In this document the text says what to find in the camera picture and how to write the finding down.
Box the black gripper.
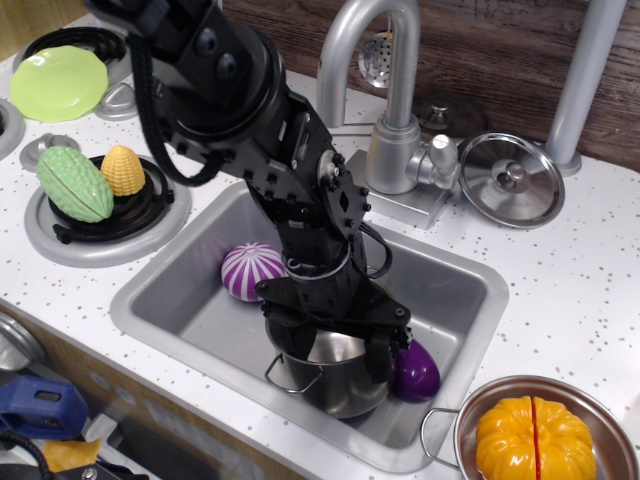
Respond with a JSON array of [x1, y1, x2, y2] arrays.
[[255, 244, 411, 384]]

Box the stainless steel pot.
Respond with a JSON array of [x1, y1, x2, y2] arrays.
[[264, 321, 392, 419]]

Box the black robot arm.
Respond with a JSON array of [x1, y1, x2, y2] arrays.
[[88, 1, 410, 383]]

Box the silver sink basin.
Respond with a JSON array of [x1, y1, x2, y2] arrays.
[[110, 183, 509, 474]]

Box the steel pot lid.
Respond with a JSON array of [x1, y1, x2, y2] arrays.
[[458, 132, 565, 229]]

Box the purple toy eggplant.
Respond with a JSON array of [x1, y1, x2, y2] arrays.
[[390, 339, 441, 404]]

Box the purple white striped onion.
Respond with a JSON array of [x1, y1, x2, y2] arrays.
[[220, 242, 285, 303]]

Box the silver toy faucet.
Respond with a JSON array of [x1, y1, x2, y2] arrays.
[[316, 0, 461, 229]]

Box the orange toy pumpkin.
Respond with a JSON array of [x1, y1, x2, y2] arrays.
[[475, 396, 597, 479]]

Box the front left stove burner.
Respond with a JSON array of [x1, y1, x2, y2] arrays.
[[25, 155, 191, 268]]

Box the stove burner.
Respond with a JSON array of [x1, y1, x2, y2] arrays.
[[12, 27, 132, 87], [0, 99, 25, 160], [25, 155, 191, 268]]

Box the yellow toy corn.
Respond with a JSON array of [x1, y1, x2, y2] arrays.
[[100, 145, 146, 197]]

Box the perforated steel strainer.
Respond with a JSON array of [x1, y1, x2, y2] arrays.
[[358, 31, 393, 89]]

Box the yellow tape piece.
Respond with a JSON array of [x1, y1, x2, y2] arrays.
[[42, 439, 102, 473]]

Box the green bitter gourd toy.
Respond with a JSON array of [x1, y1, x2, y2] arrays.
[[36, 146, 114, 223]]

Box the blue clamp tool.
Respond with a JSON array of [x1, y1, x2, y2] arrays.
[[1, 376, 89, 440]]

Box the silver round knob lower left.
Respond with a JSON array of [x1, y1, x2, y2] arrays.
[[1, 312, 47, 372]]

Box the grey stove knob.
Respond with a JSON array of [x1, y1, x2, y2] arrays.
[[19, 133, 80, 173], [94, 82, 138, 121]]

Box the back left stove burner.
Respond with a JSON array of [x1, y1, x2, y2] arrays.
[[12, 27, 132, 87]]

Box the light green plate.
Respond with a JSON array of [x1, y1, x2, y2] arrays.
[[10, 46, 108, 123]]

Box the far left stove burner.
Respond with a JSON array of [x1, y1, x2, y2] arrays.
[[0, 99, 25, 160]]

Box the grey vertical pole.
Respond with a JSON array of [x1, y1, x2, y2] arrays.
[[543, 0, 627, 176]]

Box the steel bowl with handle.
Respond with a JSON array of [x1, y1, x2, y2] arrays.
[[419, 375, 639, 479]]

